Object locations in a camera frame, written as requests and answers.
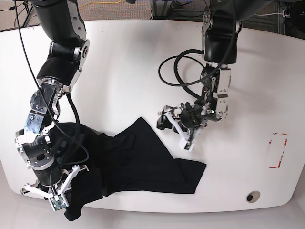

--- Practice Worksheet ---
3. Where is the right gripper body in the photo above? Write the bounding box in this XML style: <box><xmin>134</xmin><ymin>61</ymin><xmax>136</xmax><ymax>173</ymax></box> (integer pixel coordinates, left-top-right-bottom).
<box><xmin>15</xmin><ymin>135</ymin><xmax>88</xmax><ymax>198</ymax></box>

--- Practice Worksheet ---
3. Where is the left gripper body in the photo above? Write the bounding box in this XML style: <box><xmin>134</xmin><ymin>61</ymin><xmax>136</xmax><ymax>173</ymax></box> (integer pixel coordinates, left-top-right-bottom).
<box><xmin>158</xmin><ymin>103</ymin><xmax>210</xmax><ymax>144</ymax></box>

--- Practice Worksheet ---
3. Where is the black t-shirt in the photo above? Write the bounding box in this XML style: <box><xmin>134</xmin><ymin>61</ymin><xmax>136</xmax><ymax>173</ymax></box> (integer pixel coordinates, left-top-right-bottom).
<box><xmin>59</xmin><ymin>118</ymin><xmax>206</xmax><ymax>221</ymax></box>

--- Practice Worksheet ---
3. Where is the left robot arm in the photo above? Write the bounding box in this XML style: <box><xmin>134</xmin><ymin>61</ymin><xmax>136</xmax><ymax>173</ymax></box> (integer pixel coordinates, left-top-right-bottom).
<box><xmin>157</xmin><ymin>0</ymin><xmax>270</xmax><ymax>151</ymax></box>

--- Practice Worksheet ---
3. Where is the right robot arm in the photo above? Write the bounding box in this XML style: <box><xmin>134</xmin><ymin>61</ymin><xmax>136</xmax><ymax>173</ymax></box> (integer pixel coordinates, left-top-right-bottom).
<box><xmin>15</xmin><ymin>0</ymin><xmax>90</xmax><ymax>200</ymax></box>

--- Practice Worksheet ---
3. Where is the red tape rectangle marking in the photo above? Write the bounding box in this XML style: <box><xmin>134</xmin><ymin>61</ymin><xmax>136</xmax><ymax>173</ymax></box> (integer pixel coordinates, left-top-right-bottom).
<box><xmin>267</xmin><ymin>133</ymin><xmax>288</xmax><ymax>169</ymax></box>

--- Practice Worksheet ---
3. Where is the black tripod stand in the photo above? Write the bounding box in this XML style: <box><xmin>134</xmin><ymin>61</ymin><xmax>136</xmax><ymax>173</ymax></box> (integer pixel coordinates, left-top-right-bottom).
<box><xmin>14</xmin><ymin>1</ymin><xmax>34</xmax><ymax>28</ymax></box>

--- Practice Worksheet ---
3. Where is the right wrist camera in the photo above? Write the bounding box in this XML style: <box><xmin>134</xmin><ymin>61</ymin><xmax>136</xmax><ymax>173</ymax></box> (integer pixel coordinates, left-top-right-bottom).
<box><xmin>49</xmin><ymin>194</ymin><xmax>69</xmax><ymax>211</ymax></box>

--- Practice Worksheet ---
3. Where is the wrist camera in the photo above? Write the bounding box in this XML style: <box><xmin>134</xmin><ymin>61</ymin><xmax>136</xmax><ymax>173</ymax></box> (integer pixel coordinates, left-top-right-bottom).
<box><xmin>178</xmin><ymin>138</ymin><xmax>194</xmax><ymax>152</ymax></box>
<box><xmin>49</xmin><ymin>194</ymin><xmax>69</xmax><ymax>211</ymax></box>

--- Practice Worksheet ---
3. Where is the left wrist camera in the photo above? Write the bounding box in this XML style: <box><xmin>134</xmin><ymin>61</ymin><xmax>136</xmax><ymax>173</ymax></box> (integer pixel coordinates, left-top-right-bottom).
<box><xmin>178</xmin><ymin>138</ymin><xmax>194</xmax><ymax>152</ymax></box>

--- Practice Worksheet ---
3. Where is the right table cable grommet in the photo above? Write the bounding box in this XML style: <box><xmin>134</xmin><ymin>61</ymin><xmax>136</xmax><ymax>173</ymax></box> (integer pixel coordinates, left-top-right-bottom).
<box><xmin>246</xmin><ymin>191</ymin><xmax>261</xmax><ymax>203</ymax></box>

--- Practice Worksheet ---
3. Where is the yellow cable on floor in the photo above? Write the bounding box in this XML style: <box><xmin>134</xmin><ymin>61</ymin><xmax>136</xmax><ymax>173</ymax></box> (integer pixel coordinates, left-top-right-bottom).
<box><xmin>78</xmin><ymin>0</ymin><xmax>124</xmax><ymax>11</ymax></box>

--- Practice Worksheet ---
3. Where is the white cable on floor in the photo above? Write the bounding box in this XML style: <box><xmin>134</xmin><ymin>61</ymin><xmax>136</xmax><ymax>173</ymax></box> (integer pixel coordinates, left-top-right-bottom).
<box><xmin>254</xmin><ymin>10</ymin><xmax>284</xmax><ymax>17</ymax></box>

